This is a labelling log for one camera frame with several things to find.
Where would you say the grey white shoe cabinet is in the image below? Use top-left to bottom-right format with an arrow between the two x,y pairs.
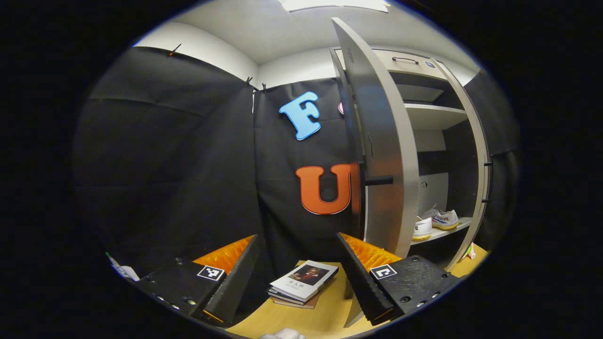
329,46 -> 490,272

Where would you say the white portrait cover book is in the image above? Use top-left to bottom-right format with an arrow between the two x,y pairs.
269,260 -> 339,302

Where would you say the black door handle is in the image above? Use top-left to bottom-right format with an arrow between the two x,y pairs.
482,161 -> 494,204

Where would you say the white canvas shoe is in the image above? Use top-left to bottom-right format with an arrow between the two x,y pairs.
413,216 -> 433,242
423,204 -> 460,231

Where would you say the black backdrop cloth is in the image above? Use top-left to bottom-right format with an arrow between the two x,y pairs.
71,46 -> 521,302

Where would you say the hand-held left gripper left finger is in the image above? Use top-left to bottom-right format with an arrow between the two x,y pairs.
137,234 -> 261,328

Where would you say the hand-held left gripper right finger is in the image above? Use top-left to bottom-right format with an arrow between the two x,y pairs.
335,232 -> 464,326

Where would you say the white flat object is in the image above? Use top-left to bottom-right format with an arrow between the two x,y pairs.
106,253 -> 140,282

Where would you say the white cabinet drawer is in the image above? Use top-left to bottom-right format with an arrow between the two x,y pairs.
375,50 -> 448,81

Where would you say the brown book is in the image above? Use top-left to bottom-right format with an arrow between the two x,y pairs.
272,293 -> 323,310

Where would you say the white cabinet door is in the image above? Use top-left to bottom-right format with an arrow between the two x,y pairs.
430,57 -> 494,273
331,17 -> 421,329

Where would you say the ceiling light panel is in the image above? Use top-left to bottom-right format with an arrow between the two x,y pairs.
278,0 -> 391,13

